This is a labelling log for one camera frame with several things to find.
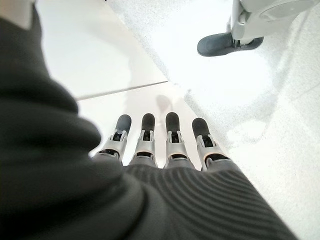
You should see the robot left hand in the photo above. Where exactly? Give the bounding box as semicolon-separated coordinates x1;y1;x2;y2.
0;2;298;240

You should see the narrow white cabinet door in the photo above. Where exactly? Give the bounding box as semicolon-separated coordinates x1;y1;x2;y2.
33;0;169;101

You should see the black robot left foot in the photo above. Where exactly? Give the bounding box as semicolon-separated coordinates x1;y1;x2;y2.
196;32;266;58

